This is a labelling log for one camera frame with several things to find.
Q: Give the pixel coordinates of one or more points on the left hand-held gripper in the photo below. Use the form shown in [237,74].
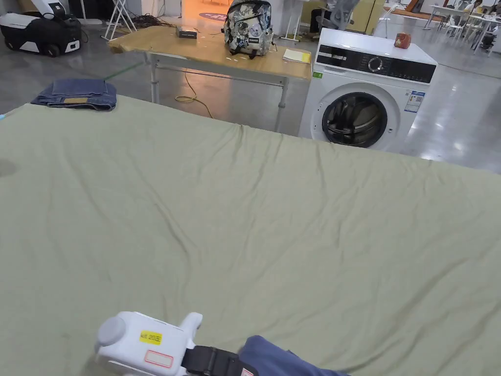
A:
[133,348]

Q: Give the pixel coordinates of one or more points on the dark blue shirt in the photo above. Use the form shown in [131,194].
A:
[274,358]

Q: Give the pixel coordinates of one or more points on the bed with pale green sheet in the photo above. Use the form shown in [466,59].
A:
[250,219]

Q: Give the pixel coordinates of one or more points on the white washing machine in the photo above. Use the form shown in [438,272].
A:
[364,90]

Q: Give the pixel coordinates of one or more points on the folded blue jeans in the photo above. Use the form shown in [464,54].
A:
[78,94]

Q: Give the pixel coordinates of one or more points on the black and white robot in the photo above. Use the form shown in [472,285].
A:
[39,31]

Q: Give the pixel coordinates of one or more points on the row of white tables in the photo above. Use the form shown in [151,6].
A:
[469,19]

